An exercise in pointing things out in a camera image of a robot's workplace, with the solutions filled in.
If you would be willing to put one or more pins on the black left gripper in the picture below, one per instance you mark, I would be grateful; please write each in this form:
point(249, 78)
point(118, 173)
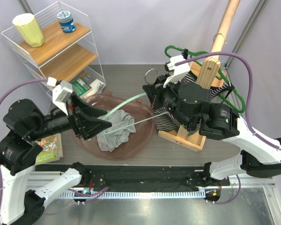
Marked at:
point(78, 110)

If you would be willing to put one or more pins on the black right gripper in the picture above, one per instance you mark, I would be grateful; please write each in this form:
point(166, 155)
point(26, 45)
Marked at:
point(155, 92)

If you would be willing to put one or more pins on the grey tank top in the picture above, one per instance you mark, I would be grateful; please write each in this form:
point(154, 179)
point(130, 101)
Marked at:
point(113, 137)

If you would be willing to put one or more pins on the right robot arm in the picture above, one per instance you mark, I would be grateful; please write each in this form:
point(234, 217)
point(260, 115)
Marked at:
point(259, 157)

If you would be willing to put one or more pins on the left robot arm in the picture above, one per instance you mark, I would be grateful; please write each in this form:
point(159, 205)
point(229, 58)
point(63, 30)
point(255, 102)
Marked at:
point(19, 150)

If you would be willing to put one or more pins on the black white striped top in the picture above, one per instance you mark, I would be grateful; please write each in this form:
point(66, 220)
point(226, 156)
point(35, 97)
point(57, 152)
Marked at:
point(171, 121)

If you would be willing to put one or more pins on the bright green clothes hanger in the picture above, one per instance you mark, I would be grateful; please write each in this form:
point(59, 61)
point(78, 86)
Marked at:
point(211, 65)

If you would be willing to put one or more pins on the pink translucent basin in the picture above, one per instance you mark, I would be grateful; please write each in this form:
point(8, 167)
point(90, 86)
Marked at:
point(137, 141)

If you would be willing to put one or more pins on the green book on shelf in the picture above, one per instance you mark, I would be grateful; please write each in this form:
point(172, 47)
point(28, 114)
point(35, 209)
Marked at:
point(81, 88)

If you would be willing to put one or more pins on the green book on table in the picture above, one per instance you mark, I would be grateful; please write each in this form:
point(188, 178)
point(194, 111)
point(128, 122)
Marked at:
point(52, 149)

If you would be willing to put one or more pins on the wooden clothes rack stand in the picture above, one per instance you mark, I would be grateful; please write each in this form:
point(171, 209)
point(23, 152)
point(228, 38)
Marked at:
point(217, 120)

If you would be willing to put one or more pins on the blue lidded jar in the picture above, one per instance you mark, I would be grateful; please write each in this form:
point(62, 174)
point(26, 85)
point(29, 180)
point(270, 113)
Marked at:
point(66, 21)

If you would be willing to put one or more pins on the yellow faceted cup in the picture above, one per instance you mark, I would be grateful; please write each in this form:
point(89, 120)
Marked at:
point(29, 29)

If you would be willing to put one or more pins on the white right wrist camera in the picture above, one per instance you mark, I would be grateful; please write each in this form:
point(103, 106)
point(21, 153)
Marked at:
point(177, 73)

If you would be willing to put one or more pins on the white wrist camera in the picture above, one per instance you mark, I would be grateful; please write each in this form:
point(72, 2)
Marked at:
point(177, 73)
point(61, 93)

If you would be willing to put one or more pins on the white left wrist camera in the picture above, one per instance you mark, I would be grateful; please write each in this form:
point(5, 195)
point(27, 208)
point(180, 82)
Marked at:
point(61, 93)

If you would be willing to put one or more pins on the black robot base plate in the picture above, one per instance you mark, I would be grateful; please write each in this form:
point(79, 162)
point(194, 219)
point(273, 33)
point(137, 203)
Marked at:
point(126, 178)

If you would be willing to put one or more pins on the white wire shelf unit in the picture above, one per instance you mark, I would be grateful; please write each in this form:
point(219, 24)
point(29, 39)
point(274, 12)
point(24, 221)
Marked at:
point(64, 56)

